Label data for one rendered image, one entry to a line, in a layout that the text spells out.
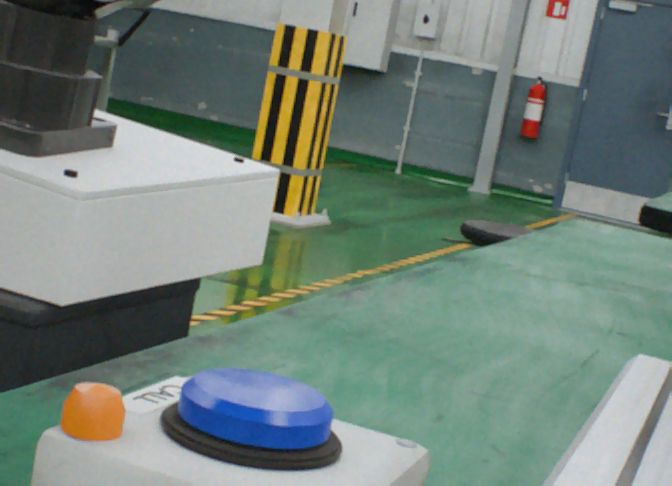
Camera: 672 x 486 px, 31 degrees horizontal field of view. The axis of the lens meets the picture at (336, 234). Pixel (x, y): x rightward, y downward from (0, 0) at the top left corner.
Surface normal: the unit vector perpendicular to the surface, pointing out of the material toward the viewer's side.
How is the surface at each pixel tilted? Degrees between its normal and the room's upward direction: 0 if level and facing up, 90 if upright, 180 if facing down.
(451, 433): 0
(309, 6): 90
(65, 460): 90
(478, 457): 0
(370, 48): 90
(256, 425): 90
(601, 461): 0
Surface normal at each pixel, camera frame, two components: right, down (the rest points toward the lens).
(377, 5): -0.36, 0.06
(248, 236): 0.92, 0.22
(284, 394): 0.23, -0.96
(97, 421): 0.29, 0.19
